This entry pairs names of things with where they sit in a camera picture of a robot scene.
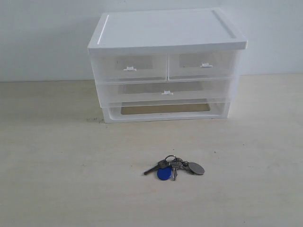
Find keys with blue tag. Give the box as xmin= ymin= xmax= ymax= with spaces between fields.
xmin=143 ymin=155 xmax=205 ymax=181

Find white plastic drawer cabinet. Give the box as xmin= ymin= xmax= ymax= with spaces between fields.
xmin=88 ymin=8 xmax=248 ymax=123

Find clear upper left drawer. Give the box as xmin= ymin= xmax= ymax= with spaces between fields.
xmin=91 ymin=55 xmax=168 ymax=84

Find clear upper right drawer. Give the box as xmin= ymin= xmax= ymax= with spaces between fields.
xmin=168 ymin=51 xmax=239 ymax=80

